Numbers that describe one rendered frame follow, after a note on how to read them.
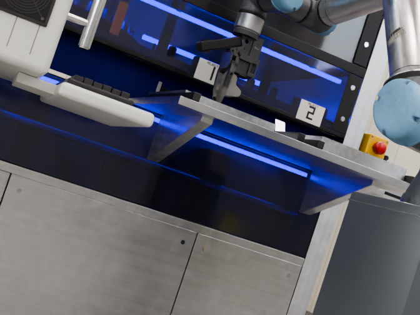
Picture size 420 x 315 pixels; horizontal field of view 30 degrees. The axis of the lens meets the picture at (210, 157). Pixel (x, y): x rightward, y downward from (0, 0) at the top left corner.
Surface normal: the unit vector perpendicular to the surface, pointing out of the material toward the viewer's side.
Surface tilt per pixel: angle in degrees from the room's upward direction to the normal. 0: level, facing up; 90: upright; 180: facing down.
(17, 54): 90
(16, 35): 90
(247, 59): 90
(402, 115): 97
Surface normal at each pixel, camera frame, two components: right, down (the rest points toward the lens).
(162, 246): 0.34, 0.06
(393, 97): -0.78, -0.18
